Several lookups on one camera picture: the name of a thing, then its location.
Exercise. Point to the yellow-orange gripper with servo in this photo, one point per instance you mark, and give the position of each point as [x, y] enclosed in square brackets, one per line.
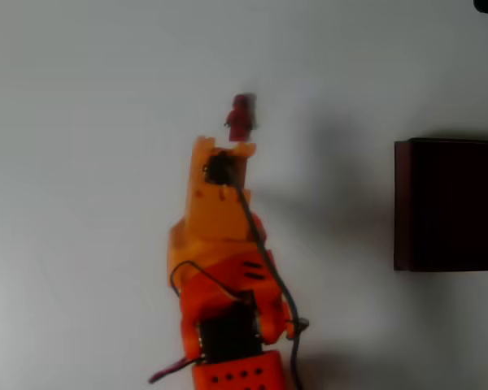
[213, 211]

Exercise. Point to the red toy minifigure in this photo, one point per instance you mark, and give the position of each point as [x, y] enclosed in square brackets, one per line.
[240, 118]

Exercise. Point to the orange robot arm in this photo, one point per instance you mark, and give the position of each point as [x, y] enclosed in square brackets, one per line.
[227, 308]

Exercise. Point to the dark red open box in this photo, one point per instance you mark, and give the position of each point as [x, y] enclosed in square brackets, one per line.
[451, 207]

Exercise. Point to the small black camera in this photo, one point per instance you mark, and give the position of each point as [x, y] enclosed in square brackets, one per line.
[219, 167]

